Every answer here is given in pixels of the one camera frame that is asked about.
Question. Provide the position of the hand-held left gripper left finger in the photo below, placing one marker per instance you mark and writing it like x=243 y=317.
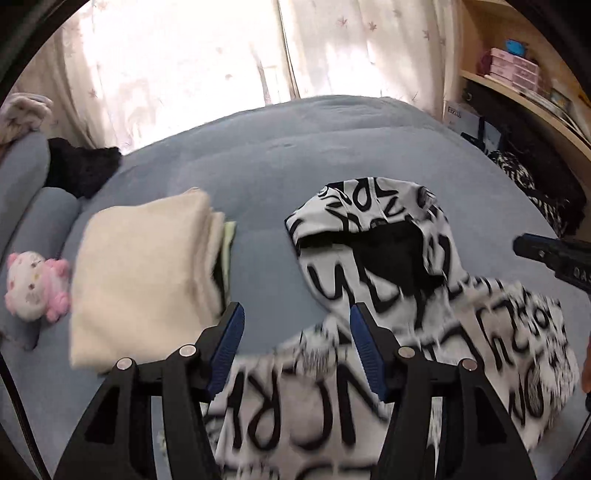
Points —
x=231 y=341

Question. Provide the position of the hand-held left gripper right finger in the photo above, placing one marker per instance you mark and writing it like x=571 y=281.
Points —
x=367 y=350

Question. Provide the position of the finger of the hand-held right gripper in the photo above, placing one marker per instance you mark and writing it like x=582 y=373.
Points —
x=545 y=254

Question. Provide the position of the white black-print hoodie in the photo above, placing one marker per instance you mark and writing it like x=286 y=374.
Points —
x=531 y=360

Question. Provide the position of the black white patterned cloth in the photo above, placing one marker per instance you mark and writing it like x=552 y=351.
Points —
x=521 y=175

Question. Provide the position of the light green folded cloth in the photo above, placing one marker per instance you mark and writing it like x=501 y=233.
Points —
x=227 y=240

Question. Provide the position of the cream folded sweater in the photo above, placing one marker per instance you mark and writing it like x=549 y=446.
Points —
x=138 y=277

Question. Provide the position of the white cardboard box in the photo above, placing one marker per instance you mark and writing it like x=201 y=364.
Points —
x=459 y=115

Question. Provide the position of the light blue bed blanket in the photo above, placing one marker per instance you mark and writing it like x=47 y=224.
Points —
x=277 y=161

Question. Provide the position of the pink drawer boxes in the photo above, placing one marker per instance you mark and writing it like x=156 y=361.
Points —
x=515 y=69

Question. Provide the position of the small blue box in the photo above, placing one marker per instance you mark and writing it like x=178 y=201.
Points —
x=515 y=47

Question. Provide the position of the pink white plush toy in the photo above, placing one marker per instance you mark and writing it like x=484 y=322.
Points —
x=27 y=286

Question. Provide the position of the wooden bookshelf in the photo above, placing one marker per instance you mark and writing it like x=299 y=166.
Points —
x=471 y=37

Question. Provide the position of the black fuzzy cloth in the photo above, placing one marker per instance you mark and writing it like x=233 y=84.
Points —
x=78 y=166

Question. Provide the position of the white leaf-print curtain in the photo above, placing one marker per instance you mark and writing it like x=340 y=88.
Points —
x=369 y=46
x=161 y=60

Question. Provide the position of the floral folded quilt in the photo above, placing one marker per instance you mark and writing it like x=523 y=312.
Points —
x=23 y=113

